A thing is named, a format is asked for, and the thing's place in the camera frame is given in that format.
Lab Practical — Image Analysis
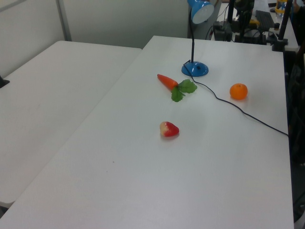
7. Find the yellow round object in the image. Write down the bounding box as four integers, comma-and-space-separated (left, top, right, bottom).
275, 0, 286, 14

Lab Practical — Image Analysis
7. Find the thin black upright pole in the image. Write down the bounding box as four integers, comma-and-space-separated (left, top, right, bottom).
227, 0, 235, 23

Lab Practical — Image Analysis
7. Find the toy carrot with green leaves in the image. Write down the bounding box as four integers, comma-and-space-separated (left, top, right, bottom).
156, 73, 198, 103

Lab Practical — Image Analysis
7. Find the black device box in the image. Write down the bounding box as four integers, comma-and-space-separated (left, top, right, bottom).
213, 21, 233, 42

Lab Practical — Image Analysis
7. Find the orange toy mandarin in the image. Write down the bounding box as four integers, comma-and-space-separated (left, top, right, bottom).
229, 83, 248, 100

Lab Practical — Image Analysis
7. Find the black equipment frame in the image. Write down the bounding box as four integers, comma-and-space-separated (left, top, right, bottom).
234, 0, 268, 45

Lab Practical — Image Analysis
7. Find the red toy strawberry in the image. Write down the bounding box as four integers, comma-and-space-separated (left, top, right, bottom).
159, 121, 180, 138

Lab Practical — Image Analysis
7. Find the blue gooseneck desk lamp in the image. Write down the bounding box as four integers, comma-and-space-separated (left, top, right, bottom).
181, 0, 215, 77

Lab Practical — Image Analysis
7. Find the white side table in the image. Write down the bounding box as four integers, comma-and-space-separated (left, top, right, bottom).
0, 40, 143, 208

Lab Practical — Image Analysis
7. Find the black lamp power cable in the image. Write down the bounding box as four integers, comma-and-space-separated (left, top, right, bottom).
183, 59, 289, 138

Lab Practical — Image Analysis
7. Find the black computer keyboard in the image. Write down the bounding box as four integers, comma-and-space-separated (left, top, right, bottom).
255, 10, 275, 30

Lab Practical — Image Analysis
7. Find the grey partition post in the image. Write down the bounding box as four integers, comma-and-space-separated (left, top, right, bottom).
56, 0, 72, 42

